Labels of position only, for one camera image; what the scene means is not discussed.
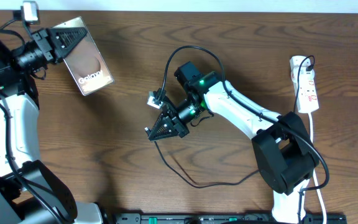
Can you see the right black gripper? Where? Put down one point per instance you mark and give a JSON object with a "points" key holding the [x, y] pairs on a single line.
{"points": [[175, 126]]}

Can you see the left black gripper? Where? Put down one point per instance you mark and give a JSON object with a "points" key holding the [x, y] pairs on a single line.
{"points": [[42, 37]]}

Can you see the Galaxy S25 Ultra smartphone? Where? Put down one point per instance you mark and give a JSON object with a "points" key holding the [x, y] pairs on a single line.
{"points": [[85, 62]]}

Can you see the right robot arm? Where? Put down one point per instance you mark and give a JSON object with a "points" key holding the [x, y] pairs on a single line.
{"points": [[283, 151]]}

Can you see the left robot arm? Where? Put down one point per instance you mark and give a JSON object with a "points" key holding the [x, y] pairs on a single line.
{"points": [[29, 191]]}

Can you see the white power strip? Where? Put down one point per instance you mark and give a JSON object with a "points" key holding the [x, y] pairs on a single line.
{"points": [[302, 76]]}

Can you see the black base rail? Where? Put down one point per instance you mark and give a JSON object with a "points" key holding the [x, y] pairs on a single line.
{"points": [[215, 218]]}

